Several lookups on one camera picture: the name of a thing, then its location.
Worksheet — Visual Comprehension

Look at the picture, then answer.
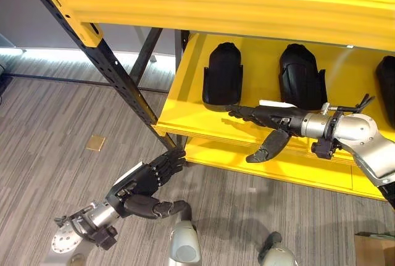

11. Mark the silver left robot leg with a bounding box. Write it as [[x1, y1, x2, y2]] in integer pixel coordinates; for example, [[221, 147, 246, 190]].
[[168, 200, 202, 266]]

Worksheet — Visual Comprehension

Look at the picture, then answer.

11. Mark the black diagonal shelf brace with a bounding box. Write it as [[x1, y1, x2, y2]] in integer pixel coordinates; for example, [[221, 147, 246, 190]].
[[129, 27, 164, 85]]

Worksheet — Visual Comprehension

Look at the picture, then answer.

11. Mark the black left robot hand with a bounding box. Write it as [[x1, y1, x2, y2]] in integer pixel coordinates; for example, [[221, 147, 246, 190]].
[[105, 149, 188, 220]]

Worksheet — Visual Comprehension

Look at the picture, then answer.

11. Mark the silver right robot leg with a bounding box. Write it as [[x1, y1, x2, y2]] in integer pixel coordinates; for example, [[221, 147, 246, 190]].
[[257, 231, 299, 266]]

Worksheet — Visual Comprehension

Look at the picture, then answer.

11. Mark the black perforated shelf upright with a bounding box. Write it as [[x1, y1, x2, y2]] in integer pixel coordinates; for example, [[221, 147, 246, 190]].
[[15, 0, 183, 156]]

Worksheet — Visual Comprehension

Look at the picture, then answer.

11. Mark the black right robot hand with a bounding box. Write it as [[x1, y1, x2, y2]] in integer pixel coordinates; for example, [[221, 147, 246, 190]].
[[228, 99, 307, 164]]

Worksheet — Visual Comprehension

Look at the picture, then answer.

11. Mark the silver robot leg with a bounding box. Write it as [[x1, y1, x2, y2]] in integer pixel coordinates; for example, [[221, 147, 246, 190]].
[[257, 231, 299, 266], [168, 200, 202, 266]]

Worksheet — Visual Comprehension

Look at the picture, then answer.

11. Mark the yellow metal shelf board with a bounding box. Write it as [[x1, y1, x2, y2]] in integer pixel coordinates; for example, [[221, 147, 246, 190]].
[[153, 32, 395, 168], [184, 136, 387, 201], [45, 0, 395, 52]]

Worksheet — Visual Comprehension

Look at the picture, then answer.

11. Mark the brass floor socket plate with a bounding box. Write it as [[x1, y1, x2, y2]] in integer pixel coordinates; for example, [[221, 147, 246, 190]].
[[85, 135, 106, 152]]

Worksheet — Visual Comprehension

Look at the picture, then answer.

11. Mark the brown cardboard box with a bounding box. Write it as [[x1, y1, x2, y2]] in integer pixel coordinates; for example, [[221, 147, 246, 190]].
[[354, 231, 395, 266]]

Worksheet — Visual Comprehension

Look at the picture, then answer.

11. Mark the black sole-shaped part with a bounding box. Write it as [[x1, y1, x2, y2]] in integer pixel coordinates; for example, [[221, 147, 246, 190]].
[[202, 42, 244, 112], [278, 43, 328, 112], [375, 55, 395, 130]]

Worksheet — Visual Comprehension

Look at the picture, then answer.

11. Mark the black rear shelf upright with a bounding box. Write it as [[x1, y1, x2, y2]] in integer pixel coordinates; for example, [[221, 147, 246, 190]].
[[174, 29, 190, 75]]

